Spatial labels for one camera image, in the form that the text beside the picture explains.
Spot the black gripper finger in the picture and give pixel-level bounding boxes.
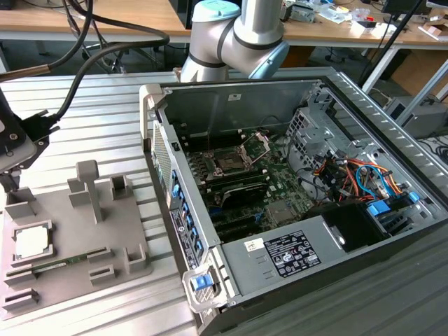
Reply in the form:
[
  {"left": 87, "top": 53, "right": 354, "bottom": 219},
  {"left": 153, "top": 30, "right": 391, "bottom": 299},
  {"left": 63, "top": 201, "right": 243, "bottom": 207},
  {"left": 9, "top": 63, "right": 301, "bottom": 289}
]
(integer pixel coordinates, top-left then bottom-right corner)
[{"left": 0, "top": 171, "right": 20, "bottom": 193}]

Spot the silver square CPU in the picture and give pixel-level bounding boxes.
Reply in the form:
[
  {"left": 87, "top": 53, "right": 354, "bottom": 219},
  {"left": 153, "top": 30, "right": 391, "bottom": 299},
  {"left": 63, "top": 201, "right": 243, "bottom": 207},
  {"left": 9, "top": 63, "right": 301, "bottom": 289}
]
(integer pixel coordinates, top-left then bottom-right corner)
[{"left": 14, "top": 227, "right": 50, "bottom": 259}]

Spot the CPU socket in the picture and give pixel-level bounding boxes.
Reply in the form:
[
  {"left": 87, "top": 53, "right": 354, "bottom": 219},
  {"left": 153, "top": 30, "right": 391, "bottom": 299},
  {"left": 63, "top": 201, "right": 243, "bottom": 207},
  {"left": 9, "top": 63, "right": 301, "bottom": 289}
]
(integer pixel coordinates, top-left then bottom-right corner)
[{"left": 209, "top": 148, "right": 253, "bottom": 176}]

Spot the black RAM slot row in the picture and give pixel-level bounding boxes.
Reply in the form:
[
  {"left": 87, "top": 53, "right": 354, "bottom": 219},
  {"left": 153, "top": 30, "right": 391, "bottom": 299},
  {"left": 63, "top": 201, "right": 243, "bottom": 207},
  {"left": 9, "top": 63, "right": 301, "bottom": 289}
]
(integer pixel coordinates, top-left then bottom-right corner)
[
  {"left": 202, "top": 167, "right": 267, "bottom": 193},
  {"left": 180, "top": 132, "right": 246, "bottom": 153}
]

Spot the black expansion slot row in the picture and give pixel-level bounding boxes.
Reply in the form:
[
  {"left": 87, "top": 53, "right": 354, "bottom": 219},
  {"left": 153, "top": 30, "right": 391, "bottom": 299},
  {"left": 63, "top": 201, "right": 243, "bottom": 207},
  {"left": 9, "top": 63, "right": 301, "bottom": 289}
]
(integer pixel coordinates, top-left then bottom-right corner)
[{"left": 209, "top": 206, "right": 267, "bottom": 242}]

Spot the grey plastic parts rack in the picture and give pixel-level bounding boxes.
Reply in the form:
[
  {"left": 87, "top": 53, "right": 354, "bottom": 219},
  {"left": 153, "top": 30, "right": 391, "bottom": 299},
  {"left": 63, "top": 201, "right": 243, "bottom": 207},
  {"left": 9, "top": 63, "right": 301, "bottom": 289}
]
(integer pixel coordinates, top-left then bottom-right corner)
[{"left": 0, "top": 160, "right": 154, "bottom": 321}]

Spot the green RAM stick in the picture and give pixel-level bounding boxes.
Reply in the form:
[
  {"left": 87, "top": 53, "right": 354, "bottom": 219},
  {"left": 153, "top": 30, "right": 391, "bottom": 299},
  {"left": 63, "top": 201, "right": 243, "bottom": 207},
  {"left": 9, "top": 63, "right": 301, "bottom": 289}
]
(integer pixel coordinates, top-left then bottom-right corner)
[{"left": 30, "top": 253, "right": 90, "bottom": 273}]

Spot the office chair base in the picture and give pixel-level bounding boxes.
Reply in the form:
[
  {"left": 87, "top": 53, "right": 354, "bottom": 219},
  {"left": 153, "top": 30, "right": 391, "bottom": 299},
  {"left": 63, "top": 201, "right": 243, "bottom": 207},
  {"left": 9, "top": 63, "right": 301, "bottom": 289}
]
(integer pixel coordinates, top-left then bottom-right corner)
[{"left": 82, "top": 41, "right": 165, "bottom": 73}]

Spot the open grey PC case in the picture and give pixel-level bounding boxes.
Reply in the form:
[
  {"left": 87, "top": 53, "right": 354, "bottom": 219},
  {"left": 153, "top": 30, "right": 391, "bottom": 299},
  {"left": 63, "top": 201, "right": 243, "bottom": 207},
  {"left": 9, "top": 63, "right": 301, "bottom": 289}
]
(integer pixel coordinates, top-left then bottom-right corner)
[{"left": 139, "top": 66, "right": 448, "bottom": 335}]

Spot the blue case latch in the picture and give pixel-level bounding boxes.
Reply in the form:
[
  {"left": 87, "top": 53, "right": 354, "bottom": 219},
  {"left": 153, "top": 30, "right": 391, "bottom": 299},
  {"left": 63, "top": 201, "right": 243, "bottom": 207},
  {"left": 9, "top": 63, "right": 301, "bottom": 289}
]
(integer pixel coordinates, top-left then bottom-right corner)
[{"left": 190, "top": 275, "right": 215, "bottom": 292}]

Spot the black graphics card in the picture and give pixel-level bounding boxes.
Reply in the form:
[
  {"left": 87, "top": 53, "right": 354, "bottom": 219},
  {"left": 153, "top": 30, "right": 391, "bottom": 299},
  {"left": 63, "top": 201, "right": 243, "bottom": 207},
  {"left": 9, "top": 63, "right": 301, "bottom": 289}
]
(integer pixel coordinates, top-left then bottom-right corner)
[{"left": 220, "top": 182, "right": 270, "bottom": 211}]

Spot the black computer tower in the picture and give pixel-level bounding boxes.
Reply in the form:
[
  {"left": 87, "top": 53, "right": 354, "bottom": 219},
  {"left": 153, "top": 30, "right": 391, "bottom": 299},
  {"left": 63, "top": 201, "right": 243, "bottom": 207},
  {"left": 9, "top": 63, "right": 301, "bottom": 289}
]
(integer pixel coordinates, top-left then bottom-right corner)
[{"left": 169, "top": 0, "right": 193, "bottom": 31}]

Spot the grey power supply unit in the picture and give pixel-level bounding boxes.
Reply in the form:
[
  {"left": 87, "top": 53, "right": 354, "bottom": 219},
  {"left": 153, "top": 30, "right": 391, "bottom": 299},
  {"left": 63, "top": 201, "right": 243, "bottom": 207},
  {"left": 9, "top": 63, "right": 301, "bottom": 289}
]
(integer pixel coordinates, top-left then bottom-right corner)
[{"left": 220, "top": 215, "right": 347, "bottom": 299}]

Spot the silver chipset heat sink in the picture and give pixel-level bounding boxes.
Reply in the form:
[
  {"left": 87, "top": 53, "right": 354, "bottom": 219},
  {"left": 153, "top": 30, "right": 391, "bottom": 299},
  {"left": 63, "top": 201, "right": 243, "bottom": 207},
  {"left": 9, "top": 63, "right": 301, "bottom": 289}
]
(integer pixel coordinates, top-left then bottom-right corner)
[{"left": 267, "top": 201, "right": 298, "bottom": 225}]

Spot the green motherboard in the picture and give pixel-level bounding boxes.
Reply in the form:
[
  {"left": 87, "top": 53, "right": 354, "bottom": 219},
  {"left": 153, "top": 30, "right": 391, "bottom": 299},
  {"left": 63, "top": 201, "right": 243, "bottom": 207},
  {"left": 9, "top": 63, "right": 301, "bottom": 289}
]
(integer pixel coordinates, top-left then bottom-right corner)
[{"left": 183, "top": 131, "right": 318, "bottom": 244}]

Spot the perforated metal drive cage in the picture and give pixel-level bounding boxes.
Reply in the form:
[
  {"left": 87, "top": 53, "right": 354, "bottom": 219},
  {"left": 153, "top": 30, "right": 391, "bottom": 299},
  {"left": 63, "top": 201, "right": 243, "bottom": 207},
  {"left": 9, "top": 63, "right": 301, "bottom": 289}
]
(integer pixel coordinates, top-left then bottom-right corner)
[{"left": 285, "top": 106, "right": 354, "bottom": 176}]

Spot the grey metal box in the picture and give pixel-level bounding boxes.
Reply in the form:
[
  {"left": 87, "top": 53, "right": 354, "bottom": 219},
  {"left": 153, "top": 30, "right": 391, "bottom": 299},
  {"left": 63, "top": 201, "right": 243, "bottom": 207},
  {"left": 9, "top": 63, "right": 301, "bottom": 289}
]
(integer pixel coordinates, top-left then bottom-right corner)
[{"left": 292, "top": 3, "right": 316, "bottom": 24}]

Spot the black plastic shroud box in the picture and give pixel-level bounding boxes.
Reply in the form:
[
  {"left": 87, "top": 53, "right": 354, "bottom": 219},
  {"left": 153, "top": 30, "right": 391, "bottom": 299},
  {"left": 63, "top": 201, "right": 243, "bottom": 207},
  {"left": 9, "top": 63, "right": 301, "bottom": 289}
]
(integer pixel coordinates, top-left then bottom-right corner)
[{"left": 306, "top": 202, "right": 390, "bottom": 253}]

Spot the blue disk carrier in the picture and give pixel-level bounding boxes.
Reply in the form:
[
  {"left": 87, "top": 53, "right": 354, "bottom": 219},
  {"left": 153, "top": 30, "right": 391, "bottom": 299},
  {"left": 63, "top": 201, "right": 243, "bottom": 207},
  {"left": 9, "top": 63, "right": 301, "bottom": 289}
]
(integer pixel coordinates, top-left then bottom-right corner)
[{"left": 366, "top": 199, "right": 392, "bottom": 218}]

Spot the black tripod pole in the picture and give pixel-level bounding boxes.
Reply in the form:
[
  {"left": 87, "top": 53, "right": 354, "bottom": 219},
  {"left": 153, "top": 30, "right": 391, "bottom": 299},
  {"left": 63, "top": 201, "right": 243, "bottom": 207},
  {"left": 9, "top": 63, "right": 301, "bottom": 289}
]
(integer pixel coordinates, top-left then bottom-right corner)
[{"left": 358, "top": 0, "right": 426, "bottom": 87}]

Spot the white box with black item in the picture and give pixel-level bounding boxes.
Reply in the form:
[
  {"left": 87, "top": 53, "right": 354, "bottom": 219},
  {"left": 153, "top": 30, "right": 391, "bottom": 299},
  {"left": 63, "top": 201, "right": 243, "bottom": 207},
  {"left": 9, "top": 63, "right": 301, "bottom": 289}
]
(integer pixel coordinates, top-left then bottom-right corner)
[{"left": 349, "top": 20, "right": 386, "bottom": 36}]

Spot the grey PC tower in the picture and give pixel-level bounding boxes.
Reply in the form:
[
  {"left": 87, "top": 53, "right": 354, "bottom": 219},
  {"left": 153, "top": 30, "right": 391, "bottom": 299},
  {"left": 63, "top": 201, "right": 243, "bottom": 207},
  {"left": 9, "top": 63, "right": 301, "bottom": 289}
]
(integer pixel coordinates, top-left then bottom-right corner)
[{"left": 383, "top": 96, "right": 448, "bottom": 139}]

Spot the brown cardboard box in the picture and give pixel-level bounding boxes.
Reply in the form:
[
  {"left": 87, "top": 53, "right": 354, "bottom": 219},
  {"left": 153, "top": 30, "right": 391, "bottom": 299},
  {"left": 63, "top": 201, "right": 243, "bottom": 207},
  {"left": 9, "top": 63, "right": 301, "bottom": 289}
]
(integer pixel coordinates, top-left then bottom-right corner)
[{"left": 391, "top": 48, "right": 448, "bottom": 99}]

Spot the black monitor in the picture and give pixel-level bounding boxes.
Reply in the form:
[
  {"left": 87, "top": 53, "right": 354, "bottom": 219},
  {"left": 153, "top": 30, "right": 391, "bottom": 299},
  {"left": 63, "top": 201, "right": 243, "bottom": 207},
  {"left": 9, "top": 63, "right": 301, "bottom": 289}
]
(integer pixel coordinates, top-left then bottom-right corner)
[{"left": 381, "top": 0, "right": 431, "bottom": 17}]

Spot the small brown cardboard piece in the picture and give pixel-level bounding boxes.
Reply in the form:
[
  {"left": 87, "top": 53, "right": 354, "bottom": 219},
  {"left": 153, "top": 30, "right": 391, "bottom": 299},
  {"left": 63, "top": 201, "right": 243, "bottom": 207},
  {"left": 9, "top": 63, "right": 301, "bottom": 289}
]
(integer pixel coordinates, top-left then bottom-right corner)
[{"left": 421, "top": 24, "right": 448, "bottom": 41}]

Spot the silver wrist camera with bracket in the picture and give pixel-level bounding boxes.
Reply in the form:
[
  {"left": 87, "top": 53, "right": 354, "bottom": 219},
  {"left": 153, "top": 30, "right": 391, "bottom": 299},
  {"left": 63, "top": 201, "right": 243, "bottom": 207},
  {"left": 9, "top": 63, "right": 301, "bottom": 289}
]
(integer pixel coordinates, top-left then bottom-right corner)
[{"left": 0, "top": 91, "right": 48, "bottom": 174}]

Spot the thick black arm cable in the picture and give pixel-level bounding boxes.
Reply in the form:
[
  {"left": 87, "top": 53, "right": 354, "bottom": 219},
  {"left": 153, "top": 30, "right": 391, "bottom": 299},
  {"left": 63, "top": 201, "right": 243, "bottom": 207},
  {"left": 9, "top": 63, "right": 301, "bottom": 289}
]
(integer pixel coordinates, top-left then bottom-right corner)
[{"left": 20, "top": 0, "right": 172, "bottom": 141}]

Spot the black cable with brass sleeve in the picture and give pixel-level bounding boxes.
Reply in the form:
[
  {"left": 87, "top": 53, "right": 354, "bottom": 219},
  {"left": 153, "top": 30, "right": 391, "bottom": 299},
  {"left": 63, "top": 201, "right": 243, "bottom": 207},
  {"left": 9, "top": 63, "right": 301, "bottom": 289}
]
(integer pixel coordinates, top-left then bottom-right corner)
[{"left": 0, "top": 0, "right": 95, "bottom": 83}]

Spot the metal socket cover frame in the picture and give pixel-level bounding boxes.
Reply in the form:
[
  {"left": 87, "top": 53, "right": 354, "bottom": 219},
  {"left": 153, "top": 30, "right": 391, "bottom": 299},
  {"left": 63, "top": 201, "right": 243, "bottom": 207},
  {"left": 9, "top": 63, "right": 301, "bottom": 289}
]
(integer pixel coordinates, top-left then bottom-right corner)
[{"left": 239, "top": 131, "right": 271, "bottom": 166}]

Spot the coloured wire bundle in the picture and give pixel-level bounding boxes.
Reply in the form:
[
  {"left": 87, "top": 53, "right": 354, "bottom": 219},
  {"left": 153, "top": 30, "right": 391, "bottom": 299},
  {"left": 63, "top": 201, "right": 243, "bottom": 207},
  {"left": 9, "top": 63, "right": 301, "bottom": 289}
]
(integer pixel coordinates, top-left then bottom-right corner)
[{"left": 313, "top": 156, "right": 403, "bottom": 206}]

